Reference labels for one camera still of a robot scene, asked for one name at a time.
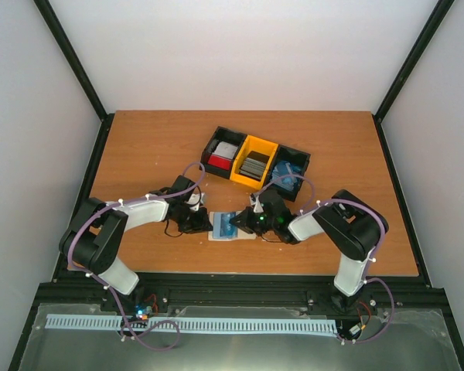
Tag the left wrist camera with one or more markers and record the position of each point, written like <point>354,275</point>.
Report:
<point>196,200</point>

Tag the black frame post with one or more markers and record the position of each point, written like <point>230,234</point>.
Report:
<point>62,40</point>
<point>429,29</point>

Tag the black right frame post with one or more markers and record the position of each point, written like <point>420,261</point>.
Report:
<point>429,29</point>

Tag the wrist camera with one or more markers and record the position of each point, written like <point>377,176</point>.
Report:
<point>255,203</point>
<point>196,200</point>

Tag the black left frame post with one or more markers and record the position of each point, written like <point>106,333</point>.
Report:
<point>62,40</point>

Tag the light blue cable duct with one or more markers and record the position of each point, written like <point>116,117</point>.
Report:
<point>214,326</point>

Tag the black card bin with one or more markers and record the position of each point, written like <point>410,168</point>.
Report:
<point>221,134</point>
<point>292,155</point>

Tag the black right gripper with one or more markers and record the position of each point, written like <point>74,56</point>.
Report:
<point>243,218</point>

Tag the red and white card stack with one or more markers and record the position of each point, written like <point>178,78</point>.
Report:
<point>223,154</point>

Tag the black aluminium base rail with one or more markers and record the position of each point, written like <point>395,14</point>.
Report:
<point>310,294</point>

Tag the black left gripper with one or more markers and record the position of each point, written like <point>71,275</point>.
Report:
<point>201,225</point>

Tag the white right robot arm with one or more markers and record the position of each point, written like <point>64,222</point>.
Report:
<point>356,230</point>

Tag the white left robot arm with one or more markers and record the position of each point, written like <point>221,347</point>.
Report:
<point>93,238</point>

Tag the beige card holder wallet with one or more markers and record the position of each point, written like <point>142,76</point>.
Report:
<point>241,235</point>

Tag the yellow middle card bin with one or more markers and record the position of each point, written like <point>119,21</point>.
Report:
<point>260,145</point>

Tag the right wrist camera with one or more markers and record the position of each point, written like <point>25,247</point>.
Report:
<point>255,203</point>

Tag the grey card stack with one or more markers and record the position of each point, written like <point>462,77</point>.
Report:
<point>254,165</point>

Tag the blue credit card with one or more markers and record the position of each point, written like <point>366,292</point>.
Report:
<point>222,229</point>

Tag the metal front plate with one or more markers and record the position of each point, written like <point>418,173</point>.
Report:
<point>409,339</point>

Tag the blue card stack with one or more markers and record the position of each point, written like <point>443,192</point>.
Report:
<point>280,176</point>

